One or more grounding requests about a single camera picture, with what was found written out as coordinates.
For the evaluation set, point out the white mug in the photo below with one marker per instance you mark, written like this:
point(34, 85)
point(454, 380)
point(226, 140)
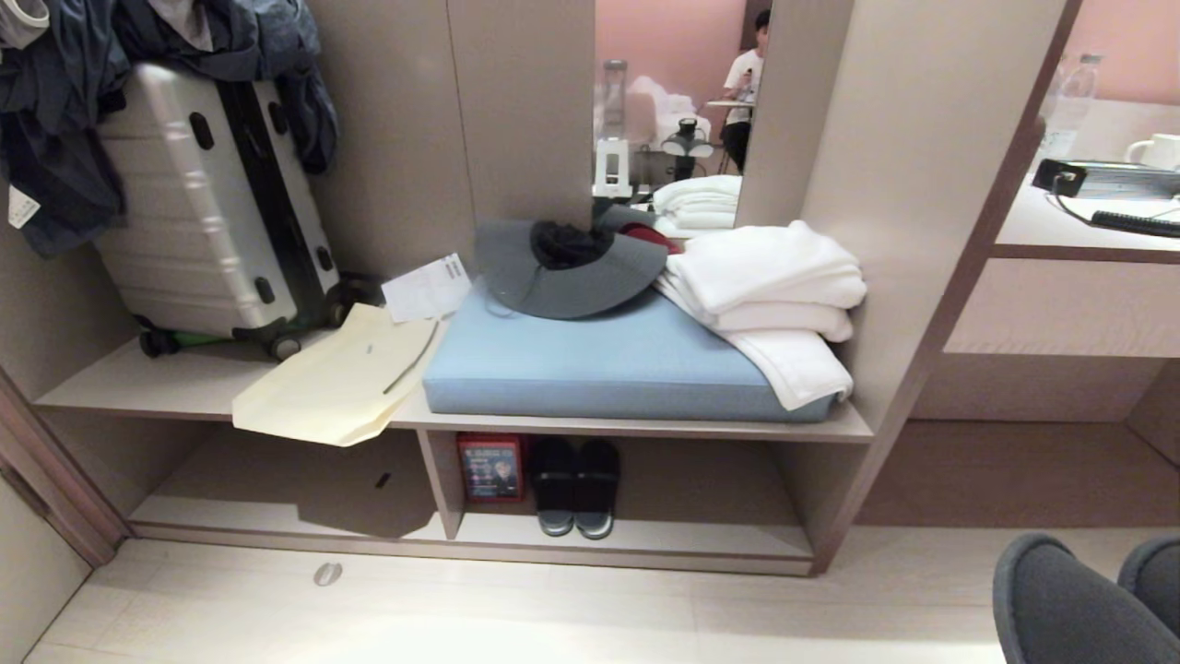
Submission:
point(1157, 150)

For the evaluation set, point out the clear plastic water bottle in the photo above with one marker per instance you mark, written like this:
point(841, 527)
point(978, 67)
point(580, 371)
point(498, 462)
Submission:
point(1069, 106)

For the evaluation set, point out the grey upholstered chair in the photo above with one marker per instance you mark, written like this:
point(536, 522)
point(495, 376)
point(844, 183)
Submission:
point(1069, 609)
point(1152, 581)

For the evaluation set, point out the wooden shoe shelf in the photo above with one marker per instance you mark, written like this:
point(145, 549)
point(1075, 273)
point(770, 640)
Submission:
point(645, 429)

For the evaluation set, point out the dark blue jacket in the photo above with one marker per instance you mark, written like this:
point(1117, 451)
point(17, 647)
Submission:
point(64, 101)

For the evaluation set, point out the grey wide-brim hat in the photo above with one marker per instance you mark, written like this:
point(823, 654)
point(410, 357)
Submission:
point(567, 272)

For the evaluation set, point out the silver floor door stop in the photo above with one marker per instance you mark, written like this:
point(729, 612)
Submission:
point(327, 574)

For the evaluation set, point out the light blue seat cushion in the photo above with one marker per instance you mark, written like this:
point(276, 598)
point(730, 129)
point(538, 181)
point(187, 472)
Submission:
point(599, 364)

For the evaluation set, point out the wooden desk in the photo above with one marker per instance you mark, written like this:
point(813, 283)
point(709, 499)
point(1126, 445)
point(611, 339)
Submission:
point(1060, 295)

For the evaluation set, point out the black remote control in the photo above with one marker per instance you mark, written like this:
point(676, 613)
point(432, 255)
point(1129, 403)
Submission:
point(1134, 222)

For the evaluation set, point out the cream paper bag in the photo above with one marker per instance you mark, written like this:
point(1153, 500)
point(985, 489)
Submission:
point(323, 387)

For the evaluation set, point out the white paper sheet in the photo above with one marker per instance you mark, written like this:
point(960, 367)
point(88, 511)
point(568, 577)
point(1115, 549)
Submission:
point(426, 290)

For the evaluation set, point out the silver hard-shell suitcase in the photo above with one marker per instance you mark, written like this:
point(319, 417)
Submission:
point(184, 212)

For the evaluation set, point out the mirror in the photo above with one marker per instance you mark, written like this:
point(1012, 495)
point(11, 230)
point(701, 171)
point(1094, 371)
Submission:
point(673, 101)

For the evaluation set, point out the white folded towel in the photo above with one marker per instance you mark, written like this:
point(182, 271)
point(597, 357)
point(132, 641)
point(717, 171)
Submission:
point(784, 320)
point(765, 263)
point(797, 364)

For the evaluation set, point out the black slipper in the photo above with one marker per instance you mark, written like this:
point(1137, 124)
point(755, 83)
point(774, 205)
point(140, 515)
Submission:
point(596, 489)
point(555, 484)

